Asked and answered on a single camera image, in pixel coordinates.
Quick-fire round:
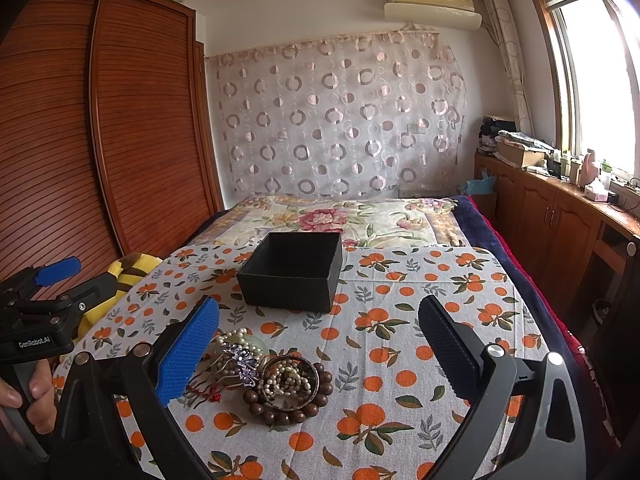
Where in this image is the pink ceramic vase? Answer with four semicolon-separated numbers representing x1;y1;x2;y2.
578;148;599;188

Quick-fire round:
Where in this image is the white wall air conditioner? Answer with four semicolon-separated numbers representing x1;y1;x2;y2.
384;0;482;30

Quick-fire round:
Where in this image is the black square jewelry box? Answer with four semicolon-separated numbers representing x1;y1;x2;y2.
236;232;343;314

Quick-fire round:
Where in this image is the purple crystal hair comb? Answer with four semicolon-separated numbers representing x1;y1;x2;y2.
184;341;270;405

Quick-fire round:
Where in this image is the brown louvered wardrobe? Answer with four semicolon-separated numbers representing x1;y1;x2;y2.
1;0;222;278

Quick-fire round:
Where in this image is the dark blue blanket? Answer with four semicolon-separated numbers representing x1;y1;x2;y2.
452;195;586;365

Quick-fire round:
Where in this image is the orange print white cloth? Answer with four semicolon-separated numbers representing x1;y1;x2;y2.
76;243;548;479

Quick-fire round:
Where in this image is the brown wooden bead bracelet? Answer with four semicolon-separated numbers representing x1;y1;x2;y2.
242;355;335;427

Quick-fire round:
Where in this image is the person left hand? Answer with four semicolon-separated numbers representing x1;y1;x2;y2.
0;357;58;436

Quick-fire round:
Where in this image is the wooden side cabinet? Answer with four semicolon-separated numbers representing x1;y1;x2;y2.
474;153;639;330

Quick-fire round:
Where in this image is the circle pattern sheer curtain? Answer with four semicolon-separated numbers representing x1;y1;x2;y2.
213;30;466;198

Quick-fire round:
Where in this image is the white pearl necklace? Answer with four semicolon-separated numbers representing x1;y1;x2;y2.
216;327;313;401

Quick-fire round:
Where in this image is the patterned side curtain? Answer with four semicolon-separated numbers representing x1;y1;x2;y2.
483;0;534;134

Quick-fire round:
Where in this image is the cardboard box on cabinet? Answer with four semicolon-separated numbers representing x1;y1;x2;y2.
496;140;546;168

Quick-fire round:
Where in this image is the window with wooden frame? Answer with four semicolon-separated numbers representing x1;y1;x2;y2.
533;0;639;177

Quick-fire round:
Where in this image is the yellow striped plush toy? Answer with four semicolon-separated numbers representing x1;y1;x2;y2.
77;252;162;338

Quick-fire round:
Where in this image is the teal tissue box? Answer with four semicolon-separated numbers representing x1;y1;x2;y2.
459;168;496;196

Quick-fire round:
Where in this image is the floral bed quilt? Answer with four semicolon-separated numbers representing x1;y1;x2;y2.
191;195;469;248

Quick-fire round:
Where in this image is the green jade bangle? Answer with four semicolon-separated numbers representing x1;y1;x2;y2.
216;332;269;361

